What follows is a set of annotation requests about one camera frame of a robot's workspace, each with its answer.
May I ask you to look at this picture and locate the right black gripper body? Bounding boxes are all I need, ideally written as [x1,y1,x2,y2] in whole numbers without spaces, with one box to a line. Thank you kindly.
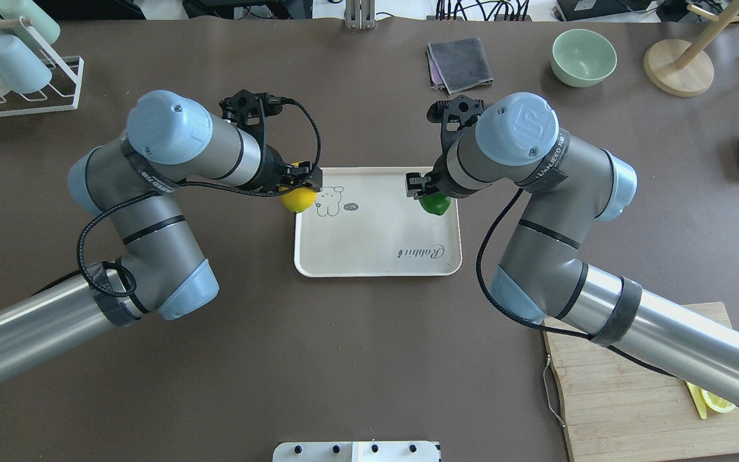
[429,150,473,196]

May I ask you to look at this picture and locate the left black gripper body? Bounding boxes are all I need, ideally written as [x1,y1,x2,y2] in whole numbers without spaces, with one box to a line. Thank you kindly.
[255,146,300,193]

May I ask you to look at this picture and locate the green lime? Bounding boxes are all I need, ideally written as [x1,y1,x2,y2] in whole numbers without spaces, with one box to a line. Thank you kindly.
[418,192,454,216]

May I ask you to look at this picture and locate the yellow lemon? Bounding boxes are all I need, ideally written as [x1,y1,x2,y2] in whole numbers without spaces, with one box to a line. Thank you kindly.
[280,167,323,213]

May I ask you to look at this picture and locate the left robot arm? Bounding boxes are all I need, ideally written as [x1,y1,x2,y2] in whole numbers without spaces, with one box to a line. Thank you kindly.
[0,89,322,384]

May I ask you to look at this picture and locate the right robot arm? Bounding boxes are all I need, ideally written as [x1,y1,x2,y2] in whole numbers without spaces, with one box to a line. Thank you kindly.
[405,92,739,407]

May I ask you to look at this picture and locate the cream rabbit tray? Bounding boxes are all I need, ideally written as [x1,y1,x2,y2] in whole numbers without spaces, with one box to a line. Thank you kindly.
[294,166,463,277]

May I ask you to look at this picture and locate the grey folded cloth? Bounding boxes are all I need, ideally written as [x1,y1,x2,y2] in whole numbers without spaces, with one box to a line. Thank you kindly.
[426,36,494,95]

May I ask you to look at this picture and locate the mint green bowl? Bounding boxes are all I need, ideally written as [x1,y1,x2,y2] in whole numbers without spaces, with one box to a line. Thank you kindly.
[550,29,618,88]

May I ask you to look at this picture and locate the wooden mug tree stand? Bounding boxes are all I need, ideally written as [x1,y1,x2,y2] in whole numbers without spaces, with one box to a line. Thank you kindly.
[643,1,739,98]

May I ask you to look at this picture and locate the mint green plastic cup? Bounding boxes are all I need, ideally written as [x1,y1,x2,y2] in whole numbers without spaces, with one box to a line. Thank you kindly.
[0,0,61,44]

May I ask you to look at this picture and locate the blue plastic cup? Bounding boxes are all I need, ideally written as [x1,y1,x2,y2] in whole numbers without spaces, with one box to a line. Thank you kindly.
[0,35,52,94]

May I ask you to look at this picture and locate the wooden cutting board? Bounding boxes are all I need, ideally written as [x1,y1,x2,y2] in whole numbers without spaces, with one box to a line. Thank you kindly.
[543,332,739,461]

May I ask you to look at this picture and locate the yellow plastic knife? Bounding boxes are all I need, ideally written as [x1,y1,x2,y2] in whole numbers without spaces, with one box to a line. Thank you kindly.
[686,381,708,419]

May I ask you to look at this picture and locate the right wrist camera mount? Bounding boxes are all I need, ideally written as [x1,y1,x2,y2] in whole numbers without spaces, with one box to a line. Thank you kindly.
[426,96,491,139]

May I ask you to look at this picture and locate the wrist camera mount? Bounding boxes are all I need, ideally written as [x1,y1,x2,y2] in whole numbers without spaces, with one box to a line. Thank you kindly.
[218,90,287,144]
[426,96,491,139]

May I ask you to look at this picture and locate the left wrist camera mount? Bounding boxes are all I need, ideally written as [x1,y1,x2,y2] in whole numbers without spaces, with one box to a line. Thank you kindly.
[218,90,287,144]

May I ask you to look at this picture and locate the aluminium frame post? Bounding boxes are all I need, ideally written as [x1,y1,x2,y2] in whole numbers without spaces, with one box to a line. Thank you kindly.
[344,0,376,30]

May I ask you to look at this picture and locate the white wire cup rack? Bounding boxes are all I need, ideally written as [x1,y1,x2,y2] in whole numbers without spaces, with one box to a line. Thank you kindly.
[0,17,85,117]

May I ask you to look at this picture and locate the white base plate with knobs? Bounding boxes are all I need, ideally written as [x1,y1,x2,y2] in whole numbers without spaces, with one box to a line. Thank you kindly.
[272,440,442,461]

